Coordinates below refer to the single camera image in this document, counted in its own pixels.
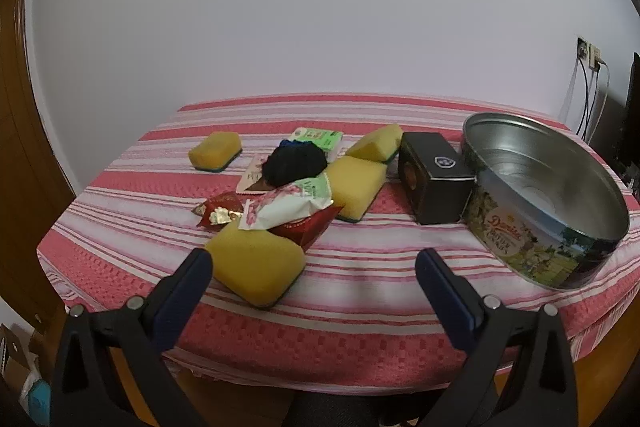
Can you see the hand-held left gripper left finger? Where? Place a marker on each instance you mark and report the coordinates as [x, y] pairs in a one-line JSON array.
[[187, 292]]

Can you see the brown wooden door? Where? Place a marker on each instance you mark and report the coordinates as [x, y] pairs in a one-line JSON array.
[[20, 157]]

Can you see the green tissue pack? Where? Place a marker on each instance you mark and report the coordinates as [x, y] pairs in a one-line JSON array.
[[320, 138]]

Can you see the black gift box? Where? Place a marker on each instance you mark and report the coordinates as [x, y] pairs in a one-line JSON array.
[[440, 187]]

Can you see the cardboard box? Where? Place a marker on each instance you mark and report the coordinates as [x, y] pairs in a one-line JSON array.
[[15, 372]]

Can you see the black monitor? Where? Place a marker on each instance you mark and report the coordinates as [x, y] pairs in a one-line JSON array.
[[634, 117]]

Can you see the black scrunchie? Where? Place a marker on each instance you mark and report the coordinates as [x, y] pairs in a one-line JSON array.
[[295, 164]]

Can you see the white floral snack packet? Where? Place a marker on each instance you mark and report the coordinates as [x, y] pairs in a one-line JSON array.
[[280, 207]]

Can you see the white wall socket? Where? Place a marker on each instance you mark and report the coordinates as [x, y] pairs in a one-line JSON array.
[[583, 48]]

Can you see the round metal cookie tin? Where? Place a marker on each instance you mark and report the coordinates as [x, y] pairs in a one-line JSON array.
[[520, 232]]

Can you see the red striped tablecloth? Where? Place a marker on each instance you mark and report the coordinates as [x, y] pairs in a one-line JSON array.
[[380, 287]]

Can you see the wooden desk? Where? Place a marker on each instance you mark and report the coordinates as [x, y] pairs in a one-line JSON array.
[[235, 394]]

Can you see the yellow green sponge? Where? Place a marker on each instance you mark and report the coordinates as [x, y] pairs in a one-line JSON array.
[[357, 184], [215, 150], [375, 143], [255, 264]]

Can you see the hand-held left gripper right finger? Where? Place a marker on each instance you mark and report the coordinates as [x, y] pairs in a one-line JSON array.
[[445, 302]]

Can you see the beige wall socket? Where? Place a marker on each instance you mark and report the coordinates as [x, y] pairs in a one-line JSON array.
[[595, 56]]

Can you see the blue scrunchie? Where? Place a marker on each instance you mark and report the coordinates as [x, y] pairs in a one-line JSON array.
[[300, 141]]

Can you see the red snack packet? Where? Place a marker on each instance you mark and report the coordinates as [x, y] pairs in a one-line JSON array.
[[307, 229], [220, 202]]

